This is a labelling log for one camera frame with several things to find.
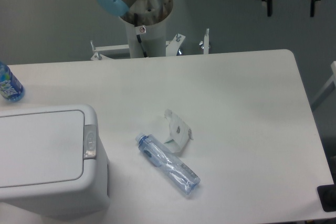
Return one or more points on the grey trash can push button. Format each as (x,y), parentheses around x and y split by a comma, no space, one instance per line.
(90,142)

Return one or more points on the white trash can body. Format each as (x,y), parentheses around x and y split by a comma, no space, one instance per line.
(88,193)

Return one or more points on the white trash can lid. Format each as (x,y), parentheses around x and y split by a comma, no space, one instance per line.
(41,148)

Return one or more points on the black clamp at table edge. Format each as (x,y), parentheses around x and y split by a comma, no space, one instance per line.
(327,197)

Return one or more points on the clear blue plastic bottle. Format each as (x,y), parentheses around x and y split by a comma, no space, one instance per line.
(161,157)

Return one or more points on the blue labelled water bottle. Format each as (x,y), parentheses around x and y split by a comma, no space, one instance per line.
(11,88)

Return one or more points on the white frame at right edge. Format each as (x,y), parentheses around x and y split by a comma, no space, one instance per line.
(325,90)

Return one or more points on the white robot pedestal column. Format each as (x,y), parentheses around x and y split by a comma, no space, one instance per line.
(152,37)

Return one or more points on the white pedestal base frame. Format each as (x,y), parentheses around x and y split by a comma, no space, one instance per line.
(172,48)

